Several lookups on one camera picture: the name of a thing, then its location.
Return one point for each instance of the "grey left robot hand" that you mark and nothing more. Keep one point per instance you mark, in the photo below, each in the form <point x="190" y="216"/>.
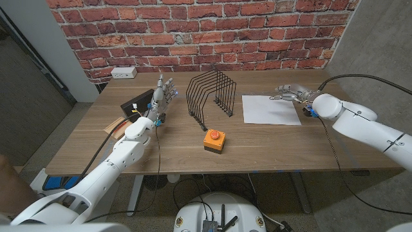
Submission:
<point x="157" y="96"/>

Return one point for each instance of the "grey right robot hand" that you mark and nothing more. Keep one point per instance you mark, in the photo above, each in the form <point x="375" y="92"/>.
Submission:
<point x="297" y="92"/>

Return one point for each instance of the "white paper file sheet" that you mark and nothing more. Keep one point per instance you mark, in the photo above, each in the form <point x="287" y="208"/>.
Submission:
<point x="270" y="110"/>

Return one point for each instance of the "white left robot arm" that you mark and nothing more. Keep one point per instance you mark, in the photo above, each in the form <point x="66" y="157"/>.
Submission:
<point x="106" y="170"/>

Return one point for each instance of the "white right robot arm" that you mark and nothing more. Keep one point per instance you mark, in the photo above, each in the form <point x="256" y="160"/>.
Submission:
<point x="360" y="125"/>

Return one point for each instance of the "black rectangular box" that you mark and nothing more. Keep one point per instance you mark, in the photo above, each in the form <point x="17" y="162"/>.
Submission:
<point x="136" y="101"/>

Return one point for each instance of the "white power outlet strip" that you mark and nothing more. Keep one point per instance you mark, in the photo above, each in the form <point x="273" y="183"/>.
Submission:
<point x="123" y="73"/>

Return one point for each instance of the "brown cardboard piece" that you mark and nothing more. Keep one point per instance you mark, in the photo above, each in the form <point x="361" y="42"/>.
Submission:
<point x="112" y="127"/>

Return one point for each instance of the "orange emergency stop button box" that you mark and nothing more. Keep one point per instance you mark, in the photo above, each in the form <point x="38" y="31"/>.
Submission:
<point x="214" y="141"/>

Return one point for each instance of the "red brick print backdrop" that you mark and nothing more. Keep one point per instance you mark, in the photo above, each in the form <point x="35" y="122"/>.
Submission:
<point x="193" y="32"/>

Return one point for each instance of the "white round table column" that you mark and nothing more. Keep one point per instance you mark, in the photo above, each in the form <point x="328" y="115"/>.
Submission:
<point x="174" y="178"/>

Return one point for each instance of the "grey table leg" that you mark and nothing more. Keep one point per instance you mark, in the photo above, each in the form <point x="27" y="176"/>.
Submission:
<point x="301" y="193"/>

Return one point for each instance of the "white table leg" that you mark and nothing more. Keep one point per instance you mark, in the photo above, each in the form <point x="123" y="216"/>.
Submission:
<point x="134" y="196"/>

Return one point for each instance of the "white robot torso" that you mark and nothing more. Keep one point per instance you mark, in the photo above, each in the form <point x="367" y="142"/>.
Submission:
<point x="193" y="212"/>

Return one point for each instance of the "dark grey perforated panel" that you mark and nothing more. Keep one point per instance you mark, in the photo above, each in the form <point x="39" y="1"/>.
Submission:
<point x="25" y="96"/>

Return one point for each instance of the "black power plug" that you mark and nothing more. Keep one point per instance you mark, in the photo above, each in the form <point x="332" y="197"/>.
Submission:
<point x="284" y="226"/>

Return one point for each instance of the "grey module with black antennas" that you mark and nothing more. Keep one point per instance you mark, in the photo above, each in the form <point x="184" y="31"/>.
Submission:
<point x="209" y="225"/>

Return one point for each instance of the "brown cardboard box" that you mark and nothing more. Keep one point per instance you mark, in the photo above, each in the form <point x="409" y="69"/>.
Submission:
<point x="13" y="190"/>

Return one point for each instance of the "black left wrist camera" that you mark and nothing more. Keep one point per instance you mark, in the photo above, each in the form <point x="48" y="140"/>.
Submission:
<point x="162" y="118"/>

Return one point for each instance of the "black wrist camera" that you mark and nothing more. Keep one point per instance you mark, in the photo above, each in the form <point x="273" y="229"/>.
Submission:
<point x="309" y="111"/>
<point x="162" y="118"/>

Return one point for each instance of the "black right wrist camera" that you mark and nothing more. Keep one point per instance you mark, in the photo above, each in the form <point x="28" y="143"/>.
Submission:
<point x="309" y="111"/>

